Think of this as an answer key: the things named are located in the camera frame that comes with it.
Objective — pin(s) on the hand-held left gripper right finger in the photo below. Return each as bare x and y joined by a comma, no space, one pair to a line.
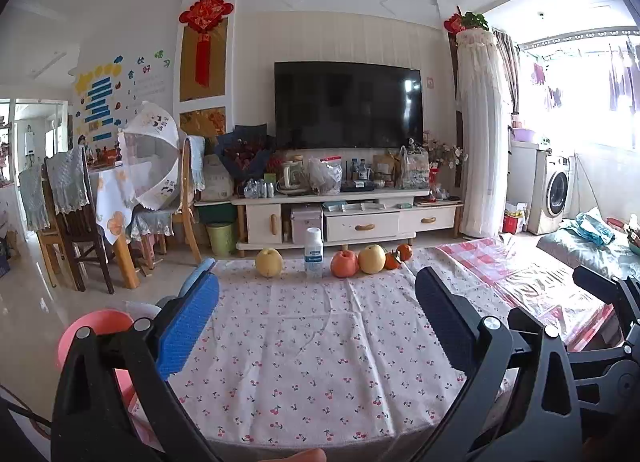
445,314

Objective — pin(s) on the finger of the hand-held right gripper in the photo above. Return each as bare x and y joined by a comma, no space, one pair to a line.
600,287
522,323

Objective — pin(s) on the wall poster with blue stickers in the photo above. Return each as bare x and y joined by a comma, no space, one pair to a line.
100,91

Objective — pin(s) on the green waste bin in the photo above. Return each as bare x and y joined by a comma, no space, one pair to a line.
221,239

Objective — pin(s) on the artificial flowers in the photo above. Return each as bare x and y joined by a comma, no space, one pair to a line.
445,151

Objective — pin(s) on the white mesh food cover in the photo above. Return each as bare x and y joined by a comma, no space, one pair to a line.
150,156

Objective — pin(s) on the red apple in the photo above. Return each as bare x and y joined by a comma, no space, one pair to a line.
344,264

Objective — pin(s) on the teal cloth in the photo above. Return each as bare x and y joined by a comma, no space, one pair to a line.
595,229

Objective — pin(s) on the pink plastic bin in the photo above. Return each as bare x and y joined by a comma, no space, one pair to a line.
100,327

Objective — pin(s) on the electric kettle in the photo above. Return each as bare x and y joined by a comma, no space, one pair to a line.
290,176

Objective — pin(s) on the green storage box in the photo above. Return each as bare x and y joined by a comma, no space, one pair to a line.
217,213

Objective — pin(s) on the dark wooden chair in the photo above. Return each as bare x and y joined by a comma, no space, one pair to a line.
75,222

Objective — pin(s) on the white plastic bottle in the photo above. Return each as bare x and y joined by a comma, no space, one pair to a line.
314,252

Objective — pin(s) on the red knot wall ornament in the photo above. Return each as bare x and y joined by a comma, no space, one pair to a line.
205,16

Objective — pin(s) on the clear plastic bag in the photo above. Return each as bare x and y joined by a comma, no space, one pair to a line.
325,176

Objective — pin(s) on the black television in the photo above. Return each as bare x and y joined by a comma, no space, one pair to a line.
347,104

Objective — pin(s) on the white sack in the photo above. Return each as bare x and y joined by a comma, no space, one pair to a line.
218,179

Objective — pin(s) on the clothes drying rack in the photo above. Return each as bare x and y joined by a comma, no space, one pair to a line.
580,34

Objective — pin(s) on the pink checked tablecloth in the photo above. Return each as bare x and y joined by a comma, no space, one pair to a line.
480,254

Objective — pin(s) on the white tv stand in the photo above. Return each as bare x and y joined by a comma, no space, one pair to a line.
365,227

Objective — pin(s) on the lace covered air conditioner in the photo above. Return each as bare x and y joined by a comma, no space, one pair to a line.
480,141

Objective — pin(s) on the green potted plant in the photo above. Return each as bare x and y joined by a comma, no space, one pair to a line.
475,20

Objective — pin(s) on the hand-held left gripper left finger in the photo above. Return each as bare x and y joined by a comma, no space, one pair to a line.
190,327

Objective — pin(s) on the dark blue flower bouquet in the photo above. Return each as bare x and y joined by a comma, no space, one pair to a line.
245,151

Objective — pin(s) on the printed plastic bag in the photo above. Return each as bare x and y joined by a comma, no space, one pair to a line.
414,169

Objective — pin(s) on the grey sofa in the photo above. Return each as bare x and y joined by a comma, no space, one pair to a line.
590,254

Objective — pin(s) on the white storage box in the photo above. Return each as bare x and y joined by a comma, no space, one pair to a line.
306,226

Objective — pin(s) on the wooden dining chair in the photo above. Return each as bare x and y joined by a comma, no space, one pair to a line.
187,202

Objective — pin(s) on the red box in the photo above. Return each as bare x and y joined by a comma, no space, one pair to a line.
512,223

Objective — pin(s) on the purple basin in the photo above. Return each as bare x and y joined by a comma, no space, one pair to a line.
523,135

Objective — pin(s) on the yellow pear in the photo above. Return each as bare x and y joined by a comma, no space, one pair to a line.
269,263
372,259

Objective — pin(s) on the blue chair cushion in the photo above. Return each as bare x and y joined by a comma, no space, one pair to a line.
192,277

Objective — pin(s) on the white washing machine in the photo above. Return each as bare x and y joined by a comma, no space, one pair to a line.
552,194

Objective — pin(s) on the pink plastic stool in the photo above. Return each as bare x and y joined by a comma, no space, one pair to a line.
154,249

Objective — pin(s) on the person's left hand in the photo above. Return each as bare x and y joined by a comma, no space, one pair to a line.
295,456

